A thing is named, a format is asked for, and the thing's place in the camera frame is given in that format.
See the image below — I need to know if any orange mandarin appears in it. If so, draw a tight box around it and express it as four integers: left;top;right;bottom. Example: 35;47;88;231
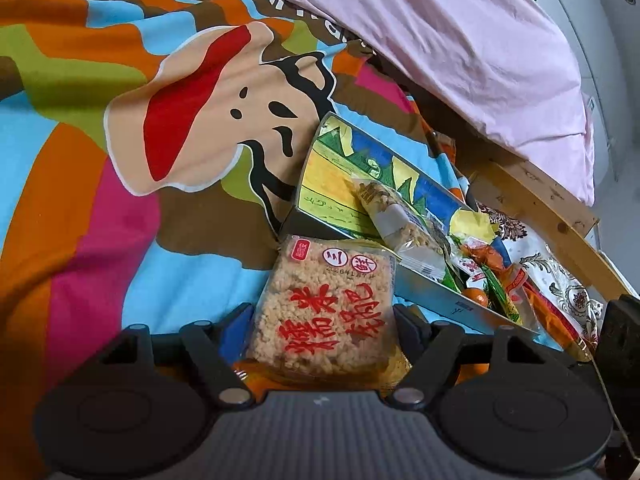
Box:
462;287;489;308

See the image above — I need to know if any nut brittle snack packet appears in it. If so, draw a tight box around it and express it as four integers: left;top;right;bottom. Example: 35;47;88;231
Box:
349;176;451;282

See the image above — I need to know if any red sausage snack packet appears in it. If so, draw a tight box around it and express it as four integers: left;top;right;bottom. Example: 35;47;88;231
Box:
461;243;528;307

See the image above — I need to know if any wooden bed rail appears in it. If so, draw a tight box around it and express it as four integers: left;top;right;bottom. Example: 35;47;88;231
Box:
470;159;637;306

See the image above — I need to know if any colourful cartoon bedsheet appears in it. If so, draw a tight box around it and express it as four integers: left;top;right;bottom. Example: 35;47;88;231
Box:
1;0;462;479

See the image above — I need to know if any pink hanging sheet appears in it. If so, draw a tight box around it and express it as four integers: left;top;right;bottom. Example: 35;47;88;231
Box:
285;0;594;204

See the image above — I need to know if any wooden cabinet box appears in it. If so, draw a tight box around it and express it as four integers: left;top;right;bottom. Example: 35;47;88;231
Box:
424;123;600;236

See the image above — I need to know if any floral satin quilt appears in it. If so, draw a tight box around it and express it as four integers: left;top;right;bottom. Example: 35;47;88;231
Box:
477;202;605;350

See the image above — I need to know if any colourful printed cardboard tray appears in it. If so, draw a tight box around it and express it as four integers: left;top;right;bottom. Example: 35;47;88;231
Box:
282;113;541;334

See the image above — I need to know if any glutinous rice cracker packet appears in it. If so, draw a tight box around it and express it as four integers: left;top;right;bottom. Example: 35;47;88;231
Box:
247;235;397;379

